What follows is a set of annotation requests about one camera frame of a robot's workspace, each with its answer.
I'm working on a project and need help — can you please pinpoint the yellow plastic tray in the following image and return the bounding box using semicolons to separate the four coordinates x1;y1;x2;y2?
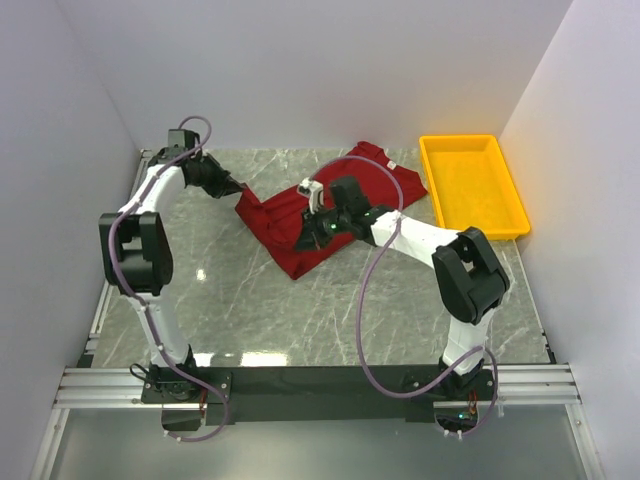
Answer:
419;134;531;240

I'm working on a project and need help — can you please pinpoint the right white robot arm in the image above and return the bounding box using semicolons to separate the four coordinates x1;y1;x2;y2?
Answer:
295;176;510;399

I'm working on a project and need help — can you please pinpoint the red t shirt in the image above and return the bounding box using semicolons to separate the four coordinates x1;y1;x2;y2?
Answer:
235;141;427;280

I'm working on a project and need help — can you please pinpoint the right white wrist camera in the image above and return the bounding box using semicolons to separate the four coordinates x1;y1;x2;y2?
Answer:
297;177;324;214

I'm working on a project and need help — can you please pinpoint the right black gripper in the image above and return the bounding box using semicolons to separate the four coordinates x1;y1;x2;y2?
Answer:
295;202;352;251

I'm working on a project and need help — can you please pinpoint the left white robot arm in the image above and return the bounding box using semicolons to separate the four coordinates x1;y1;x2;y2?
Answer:
99;126;246;402

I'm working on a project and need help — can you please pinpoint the black base beam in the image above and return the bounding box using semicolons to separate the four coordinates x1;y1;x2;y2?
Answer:
141;365;496;431

